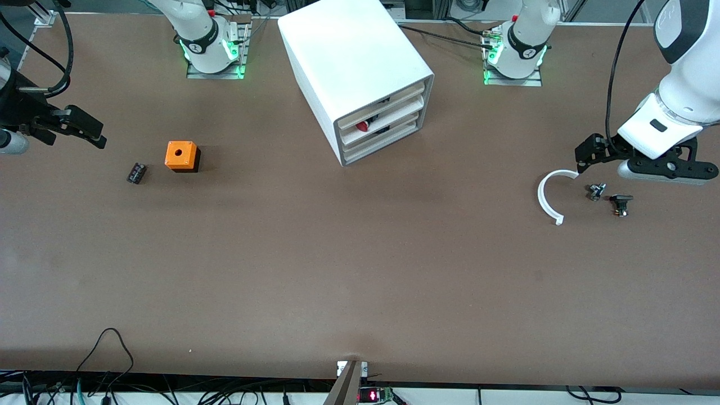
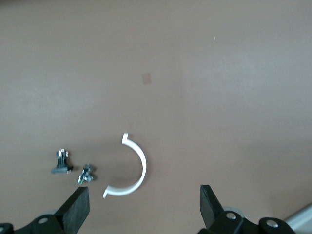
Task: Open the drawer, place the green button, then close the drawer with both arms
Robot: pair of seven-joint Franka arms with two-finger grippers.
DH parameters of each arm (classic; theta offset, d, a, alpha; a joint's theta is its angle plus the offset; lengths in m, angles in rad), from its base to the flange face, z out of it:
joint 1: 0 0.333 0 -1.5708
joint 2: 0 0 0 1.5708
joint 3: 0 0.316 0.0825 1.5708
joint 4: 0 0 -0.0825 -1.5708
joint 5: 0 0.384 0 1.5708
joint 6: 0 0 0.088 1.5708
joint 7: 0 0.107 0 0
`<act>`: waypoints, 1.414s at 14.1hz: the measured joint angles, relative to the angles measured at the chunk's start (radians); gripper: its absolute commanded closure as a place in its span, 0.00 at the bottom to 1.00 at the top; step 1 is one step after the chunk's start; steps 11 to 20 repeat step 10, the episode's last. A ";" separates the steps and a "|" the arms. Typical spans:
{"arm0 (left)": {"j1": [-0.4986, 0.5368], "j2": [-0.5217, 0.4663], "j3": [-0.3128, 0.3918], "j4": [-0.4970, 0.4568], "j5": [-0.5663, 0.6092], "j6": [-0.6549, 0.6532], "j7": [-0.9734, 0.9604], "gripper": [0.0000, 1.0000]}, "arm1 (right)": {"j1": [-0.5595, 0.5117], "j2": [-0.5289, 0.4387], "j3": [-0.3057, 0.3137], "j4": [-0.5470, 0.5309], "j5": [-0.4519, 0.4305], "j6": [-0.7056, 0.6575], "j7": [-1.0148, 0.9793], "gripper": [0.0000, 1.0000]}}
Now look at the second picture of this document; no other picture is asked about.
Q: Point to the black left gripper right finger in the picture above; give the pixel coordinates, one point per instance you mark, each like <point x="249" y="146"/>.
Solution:
<point x="210" y="209"/>

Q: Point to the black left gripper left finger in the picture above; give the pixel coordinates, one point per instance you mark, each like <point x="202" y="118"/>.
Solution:
<point x="73" y="212"/>

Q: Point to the small grey metal connector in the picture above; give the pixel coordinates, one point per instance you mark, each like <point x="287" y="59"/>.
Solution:
<point x="85" y="174"/>

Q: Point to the black T-shaped switch part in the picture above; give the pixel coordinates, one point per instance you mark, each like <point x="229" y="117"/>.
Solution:
<point x="61" y="169"/>

